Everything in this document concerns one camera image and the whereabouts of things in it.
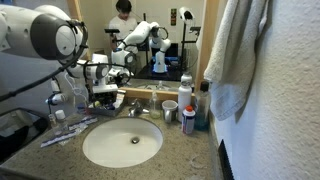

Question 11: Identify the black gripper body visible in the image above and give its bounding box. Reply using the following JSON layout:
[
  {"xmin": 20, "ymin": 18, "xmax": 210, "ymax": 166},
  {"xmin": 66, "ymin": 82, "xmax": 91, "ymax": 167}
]
[{"xmin": 93, "ymin": 92, "xmax": 116, "ymax": 104}]

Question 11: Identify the white red-capped shaving cream can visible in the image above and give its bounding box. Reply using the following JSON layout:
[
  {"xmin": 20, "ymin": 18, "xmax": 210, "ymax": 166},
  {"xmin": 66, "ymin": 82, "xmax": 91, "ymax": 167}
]
[{"xmin": 181, "ymin": 105, "xmax": 197, "ymax": 135}]

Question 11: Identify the grey toiletry tray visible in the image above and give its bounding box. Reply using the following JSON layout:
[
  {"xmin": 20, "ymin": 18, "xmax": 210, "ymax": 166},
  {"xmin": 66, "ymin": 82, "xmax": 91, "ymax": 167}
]
[{"xmin": 87, "ymin": 99, "xmax": 126, "ymax": 117}]

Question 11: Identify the white toothpaste box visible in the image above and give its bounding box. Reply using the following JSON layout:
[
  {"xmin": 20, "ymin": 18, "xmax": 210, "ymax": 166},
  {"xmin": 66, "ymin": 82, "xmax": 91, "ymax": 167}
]
[{"xmin": 113, "ymin": 89, "xmax": 127, "ymax": 110}]

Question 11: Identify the blue round jar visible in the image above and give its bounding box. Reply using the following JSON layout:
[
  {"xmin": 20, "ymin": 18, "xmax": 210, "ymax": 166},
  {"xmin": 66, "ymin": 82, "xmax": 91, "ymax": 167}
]
[{"xmin": 77, "ymin": 103, "xmax": 88, "ymax": 115}]

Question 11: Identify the blue-printed blister pack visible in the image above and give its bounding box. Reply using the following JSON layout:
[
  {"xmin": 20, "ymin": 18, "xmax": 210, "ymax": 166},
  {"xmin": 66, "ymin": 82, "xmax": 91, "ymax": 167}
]
[{"xmin": 68, "ymin": 114, "xmax": 100, "ymax": 132}]

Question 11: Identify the chrome faucet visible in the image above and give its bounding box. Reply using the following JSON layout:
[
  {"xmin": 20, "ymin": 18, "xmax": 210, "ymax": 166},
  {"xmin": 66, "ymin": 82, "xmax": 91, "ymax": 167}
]
[{"xmin": 128, "ymin": 99, "xmax": 150, "ymax": 118}]

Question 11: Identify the small bottle with white cap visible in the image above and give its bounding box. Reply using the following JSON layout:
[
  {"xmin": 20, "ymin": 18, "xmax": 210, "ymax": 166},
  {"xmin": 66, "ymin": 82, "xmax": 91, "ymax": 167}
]
[{"xmin": 54, "ymin": 109, "xmax": 69, "ymax": 133}]

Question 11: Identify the white oval sink basin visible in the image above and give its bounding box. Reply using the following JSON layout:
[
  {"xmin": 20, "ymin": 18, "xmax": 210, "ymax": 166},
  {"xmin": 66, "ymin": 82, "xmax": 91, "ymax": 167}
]
[{"xmin": 82, "ymin": 116, "xmax": 164, "ymax": 169}]

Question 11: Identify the white hair dryer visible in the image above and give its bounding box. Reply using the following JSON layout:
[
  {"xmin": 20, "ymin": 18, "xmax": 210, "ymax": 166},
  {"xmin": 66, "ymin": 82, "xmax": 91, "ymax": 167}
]
[{"xmin": 45, "ymin": 92, "xmax": 68, "ymax": 106}]

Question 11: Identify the clear soap dispenser bottle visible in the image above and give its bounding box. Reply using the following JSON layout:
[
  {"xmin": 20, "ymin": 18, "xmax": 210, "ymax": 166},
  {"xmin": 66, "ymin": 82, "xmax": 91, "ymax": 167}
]
[{"xmin": 149, "ymin": 89, "xmax": 162, "ymax": 120}]

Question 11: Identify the long blister pack strip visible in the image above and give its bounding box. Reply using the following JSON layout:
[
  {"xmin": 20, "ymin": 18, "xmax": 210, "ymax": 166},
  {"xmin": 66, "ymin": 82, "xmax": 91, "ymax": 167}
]
[{"xmin": 40, "ymin": 123, "xmax": 89, "ymax": 149}]

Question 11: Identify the small clear bottle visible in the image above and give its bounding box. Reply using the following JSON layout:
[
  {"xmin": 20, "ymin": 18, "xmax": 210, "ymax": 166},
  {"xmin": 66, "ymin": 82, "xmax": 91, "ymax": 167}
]
[{"xmin": 48, "ymin": 113, "xmax": 60, "ymax": 135}]

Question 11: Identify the tall white bottle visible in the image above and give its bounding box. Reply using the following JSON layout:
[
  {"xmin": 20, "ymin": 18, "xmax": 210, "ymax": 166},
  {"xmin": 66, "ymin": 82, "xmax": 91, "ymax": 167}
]
[{"xmin": 177, "ymin": 79, "xmax": 193, "ymax": 123}]

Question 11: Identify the black bin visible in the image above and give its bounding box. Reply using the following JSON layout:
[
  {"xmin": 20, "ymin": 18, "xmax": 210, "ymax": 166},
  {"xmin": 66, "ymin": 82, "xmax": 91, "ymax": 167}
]
[{"xmin": 0, "ymin": 107, "xmax": 51, "ymax": 163}]

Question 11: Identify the blue mouthwash bottle black cap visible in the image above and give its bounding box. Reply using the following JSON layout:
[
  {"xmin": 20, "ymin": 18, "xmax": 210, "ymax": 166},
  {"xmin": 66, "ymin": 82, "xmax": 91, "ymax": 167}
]
[{"xmin": 194, "ymin": 80, "xmax": 212, "ymax": 132}]

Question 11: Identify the white hanging towel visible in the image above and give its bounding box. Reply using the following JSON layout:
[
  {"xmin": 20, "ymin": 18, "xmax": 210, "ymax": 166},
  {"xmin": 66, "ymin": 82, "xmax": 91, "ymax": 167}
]
[{"xmin": 203, "ymin": 0, "xmax": 271, "ymax": 122}]

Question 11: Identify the white power cable with plug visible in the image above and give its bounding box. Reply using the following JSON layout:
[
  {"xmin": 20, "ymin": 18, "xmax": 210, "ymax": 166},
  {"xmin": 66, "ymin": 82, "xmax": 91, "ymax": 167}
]
[{"xmin": 49, "ymin": 71, "xmax": 90, "ymax": 108}]

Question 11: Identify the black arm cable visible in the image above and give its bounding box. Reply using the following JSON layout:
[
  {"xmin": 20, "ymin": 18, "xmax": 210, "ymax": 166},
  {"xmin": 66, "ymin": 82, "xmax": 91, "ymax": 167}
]
[{"xmin": 0, "ymin": 19, "xmax": 90, "ymax": 102}]

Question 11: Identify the wood-framed wall mirror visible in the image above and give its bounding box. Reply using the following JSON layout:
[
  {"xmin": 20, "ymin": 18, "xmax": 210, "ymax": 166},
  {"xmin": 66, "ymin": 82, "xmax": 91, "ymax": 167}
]
[{"xmin": 66, "ymin": 0, "xmax": 222, "ymax": 102}]

